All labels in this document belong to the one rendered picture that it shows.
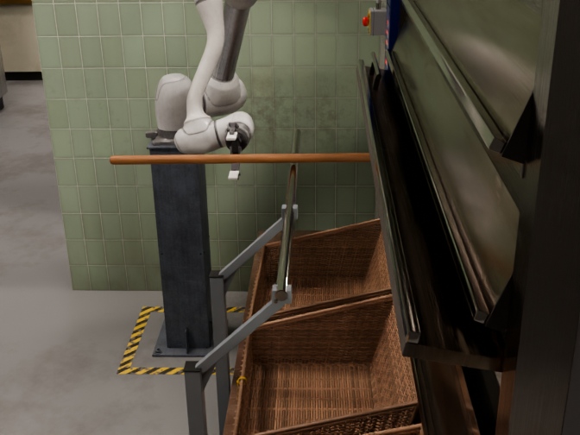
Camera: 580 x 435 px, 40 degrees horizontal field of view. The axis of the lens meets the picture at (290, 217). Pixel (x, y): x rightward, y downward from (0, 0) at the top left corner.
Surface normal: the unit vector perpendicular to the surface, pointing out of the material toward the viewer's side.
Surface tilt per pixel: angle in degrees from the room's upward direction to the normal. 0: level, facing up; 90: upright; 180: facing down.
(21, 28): 90
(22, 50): 90
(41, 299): 0
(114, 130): 90
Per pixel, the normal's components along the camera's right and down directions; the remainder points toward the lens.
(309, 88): -0.04, 0.40
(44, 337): -0.01, -0.91
